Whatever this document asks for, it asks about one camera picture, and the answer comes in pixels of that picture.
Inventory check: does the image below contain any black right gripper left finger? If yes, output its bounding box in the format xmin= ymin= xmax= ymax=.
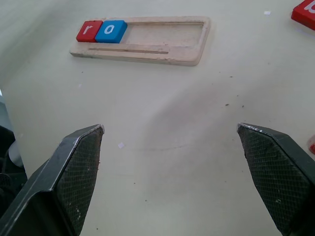
xmin=0 ymin=124 xmax=105 ymax=236

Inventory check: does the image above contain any wooden letter tray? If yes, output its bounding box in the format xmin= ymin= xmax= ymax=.
xmin=69 ymin=16 xmax=211 ymax=67

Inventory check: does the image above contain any blue letter o tile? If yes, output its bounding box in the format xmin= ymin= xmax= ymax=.
xmin=94 ymin=20 xmax=128 ymax=44

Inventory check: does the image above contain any silver robot body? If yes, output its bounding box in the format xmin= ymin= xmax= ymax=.
xmin=0 ymin=88 xmax=28 ymax=214

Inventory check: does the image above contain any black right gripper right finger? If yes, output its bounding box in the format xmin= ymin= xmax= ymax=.
xmin=236 ymin=122 xmax=315 ymax=236

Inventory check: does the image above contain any red letter r tile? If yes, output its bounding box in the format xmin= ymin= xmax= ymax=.
xmin=75 ymin=20 xmax=104 ymax=43

